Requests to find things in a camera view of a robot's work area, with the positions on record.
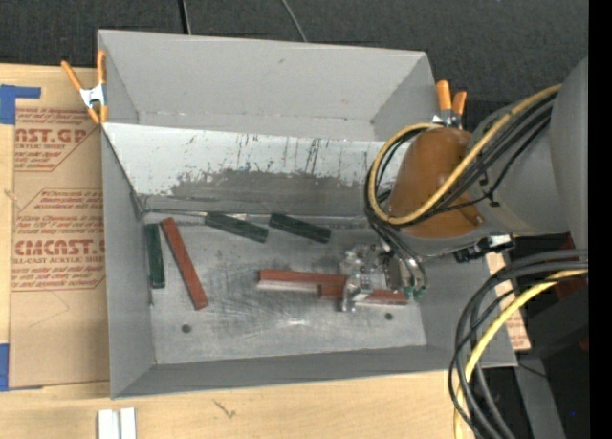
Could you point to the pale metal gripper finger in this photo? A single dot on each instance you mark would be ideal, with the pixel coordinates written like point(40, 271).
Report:
point(359, 260)
point(359, 290)

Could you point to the red-brown flat block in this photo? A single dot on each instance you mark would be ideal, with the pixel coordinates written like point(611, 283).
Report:
point(184, 262)
point(296, 277)
point(387, 297)

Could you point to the dark green flat block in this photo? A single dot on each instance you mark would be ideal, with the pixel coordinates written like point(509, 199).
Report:
point(155, 255)
point(236, 227)
point(300, 228)

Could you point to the grey metal bin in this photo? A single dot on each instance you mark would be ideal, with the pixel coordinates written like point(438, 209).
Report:
point(268, 332)

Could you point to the brown cardboard board red print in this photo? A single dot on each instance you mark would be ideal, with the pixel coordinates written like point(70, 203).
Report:
point(57, 327)

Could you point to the black cylinder on white bracket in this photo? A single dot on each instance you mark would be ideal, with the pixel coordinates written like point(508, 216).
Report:
point(472, 252)

